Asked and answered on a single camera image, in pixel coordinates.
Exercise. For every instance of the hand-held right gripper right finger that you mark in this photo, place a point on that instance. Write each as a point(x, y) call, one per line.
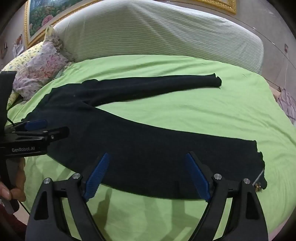
point(197, 176)

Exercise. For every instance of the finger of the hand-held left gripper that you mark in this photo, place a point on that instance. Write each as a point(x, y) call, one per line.
point(57, 133)
point(35, 125)

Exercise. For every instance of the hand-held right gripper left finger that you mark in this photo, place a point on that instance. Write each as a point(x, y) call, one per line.
point(97, 176)

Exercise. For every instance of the black pants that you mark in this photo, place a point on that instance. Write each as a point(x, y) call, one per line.
point(138, 150)

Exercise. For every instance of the person's left hand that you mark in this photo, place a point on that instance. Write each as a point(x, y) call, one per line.
point(18, 183)

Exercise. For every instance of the purple floral pillow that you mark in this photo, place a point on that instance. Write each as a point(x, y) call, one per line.
point(41, 67)

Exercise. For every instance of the green bed sheet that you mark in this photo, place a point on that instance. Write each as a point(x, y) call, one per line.
point(185, 111)

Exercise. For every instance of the yellow floral pillow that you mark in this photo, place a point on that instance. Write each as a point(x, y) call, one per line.
point(23, 54)

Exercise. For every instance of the dark red mat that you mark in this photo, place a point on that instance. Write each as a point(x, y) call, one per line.
point(11, 227)

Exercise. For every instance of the gold framed flower painting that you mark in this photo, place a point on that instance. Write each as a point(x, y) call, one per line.
point(39, 14)

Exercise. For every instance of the plaid cloth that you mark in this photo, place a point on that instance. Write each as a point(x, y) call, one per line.
point(288, 104)

